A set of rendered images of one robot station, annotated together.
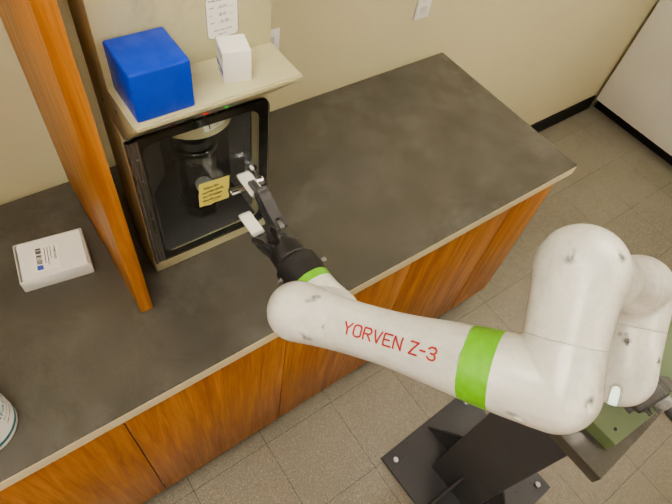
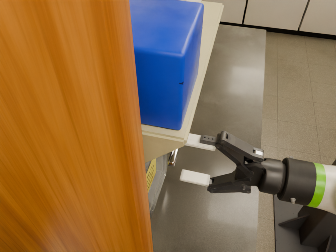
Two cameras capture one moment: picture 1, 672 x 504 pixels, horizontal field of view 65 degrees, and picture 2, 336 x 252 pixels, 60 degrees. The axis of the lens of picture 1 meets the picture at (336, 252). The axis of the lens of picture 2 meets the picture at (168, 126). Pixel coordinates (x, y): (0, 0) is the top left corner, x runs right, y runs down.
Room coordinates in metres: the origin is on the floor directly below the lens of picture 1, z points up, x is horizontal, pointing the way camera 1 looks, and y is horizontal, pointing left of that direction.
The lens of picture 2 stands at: (0.44, 0.46, 1.73)
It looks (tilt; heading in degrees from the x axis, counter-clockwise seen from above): 47 degrees down; 329
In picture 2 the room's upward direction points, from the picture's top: straight up
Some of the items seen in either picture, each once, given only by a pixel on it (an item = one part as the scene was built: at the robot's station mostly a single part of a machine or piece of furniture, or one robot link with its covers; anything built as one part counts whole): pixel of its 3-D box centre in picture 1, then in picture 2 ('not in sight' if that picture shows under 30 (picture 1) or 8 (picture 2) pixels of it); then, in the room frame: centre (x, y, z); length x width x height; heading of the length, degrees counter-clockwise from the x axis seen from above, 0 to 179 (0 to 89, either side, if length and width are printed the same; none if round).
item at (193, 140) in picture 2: (250, 184); (199, 141); (0.75, 0.21, 1.27); 0.07 x 0.03 x 0.01; 45
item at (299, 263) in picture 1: (302, 271); (293, 179); (0.60, 0.06, 1.20); 0.12 x 0.06 x 0.09; 135
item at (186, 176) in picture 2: (251, 223); (195, 178); (0.75, 0.21, 1.13); 0.07 x 0.03 x 0.01; 45
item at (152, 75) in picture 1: (150, 74); (145, 60); (0.68, 0.35, 1.56); 0.10 x 0.10 x 0.09; 45
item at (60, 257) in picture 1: (54, 259); not in sight; (0.64, 0.68, 0.96); 0.16 x 0.12 x 0.04; 126
